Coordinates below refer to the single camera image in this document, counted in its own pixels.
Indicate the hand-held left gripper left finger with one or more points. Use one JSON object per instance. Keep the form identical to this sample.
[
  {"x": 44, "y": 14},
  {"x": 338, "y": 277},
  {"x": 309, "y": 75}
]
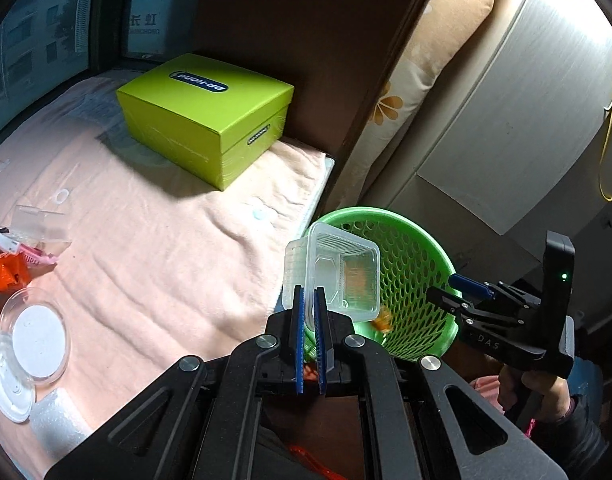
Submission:
[{"x": 299, "y": 340}]

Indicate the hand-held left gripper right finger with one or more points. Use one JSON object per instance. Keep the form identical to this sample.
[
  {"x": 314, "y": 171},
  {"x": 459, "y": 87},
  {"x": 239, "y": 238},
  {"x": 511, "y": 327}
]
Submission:
[{"x": 321, "y": 345}]

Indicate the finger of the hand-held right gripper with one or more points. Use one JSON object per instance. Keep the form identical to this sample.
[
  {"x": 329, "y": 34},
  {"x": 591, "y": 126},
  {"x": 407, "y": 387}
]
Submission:
[
  {"x": 468, "y": 284},
  {"x": 446, "y": 300}
]

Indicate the green plastic mesh basket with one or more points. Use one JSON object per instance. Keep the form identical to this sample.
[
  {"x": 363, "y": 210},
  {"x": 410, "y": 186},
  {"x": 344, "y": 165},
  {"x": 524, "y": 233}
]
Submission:
[{"x": 421, "y": 280}]

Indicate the clear plastic food container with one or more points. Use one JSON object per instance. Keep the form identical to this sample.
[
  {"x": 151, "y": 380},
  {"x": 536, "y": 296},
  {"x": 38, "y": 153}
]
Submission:
[{"x": 336, "y": 252}]

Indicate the white round plastic lid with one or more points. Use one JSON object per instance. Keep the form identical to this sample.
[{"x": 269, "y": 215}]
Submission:
[{"x": 3, "y": 382}]

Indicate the orange snack packet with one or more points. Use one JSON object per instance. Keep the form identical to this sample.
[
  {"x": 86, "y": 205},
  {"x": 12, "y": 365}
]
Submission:
[{"x": 3, "y": 272}]

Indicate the person's right forearm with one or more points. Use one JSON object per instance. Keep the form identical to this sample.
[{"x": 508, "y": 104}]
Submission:
[{"x": 578, "y": 435}]

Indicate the person's right hand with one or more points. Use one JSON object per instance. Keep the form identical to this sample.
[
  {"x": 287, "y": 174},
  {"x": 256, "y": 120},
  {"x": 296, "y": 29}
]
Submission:
[{"x": 553, "y": 392}]

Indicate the small orange scrap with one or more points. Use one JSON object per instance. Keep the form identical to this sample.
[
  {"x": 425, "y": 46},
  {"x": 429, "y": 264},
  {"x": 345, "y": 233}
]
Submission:
[{"x": 383, "y": 320}]

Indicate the red plastic object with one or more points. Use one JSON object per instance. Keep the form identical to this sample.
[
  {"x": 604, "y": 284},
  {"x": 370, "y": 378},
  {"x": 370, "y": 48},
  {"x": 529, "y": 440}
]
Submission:
[{"x": 313, "y": 462}]

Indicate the pink blanket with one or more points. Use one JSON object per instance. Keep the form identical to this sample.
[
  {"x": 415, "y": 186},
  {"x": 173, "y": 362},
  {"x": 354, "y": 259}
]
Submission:
[{"x": 161, "y": 260}]

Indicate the white cabinet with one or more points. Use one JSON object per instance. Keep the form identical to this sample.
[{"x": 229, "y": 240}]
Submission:
[{"x": 526, "y": 85}]

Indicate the floral pillow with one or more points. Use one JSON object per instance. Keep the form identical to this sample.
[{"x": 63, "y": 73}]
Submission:
[{"x": 426, "y": 60}]

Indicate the lime green cardboard box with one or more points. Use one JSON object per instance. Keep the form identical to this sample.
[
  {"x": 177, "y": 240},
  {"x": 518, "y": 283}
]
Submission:
[{"x": 186, "y": 105}]

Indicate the round clear plastic lid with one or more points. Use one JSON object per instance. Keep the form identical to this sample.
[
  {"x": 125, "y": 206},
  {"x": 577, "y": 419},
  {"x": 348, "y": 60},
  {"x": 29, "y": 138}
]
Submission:
[{"x": 36, "y": 335}]

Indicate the clear plastic tray piece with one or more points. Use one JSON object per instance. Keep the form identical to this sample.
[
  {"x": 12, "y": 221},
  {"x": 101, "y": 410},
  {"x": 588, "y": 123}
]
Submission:
[{"x": 41, "y": 220}]

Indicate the pink wrapper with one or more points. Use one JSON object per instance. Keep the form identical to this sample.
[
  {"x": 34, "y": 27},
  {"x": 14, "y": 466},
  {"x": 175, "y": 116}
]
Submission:
[{"x": 23, "y": 250}]

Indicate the window poster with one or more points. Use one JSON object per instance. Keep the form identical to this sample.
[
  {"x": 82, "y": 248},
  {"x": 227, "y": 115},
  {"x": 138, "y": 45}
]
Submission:
[{"x": 156, "y": 5}]

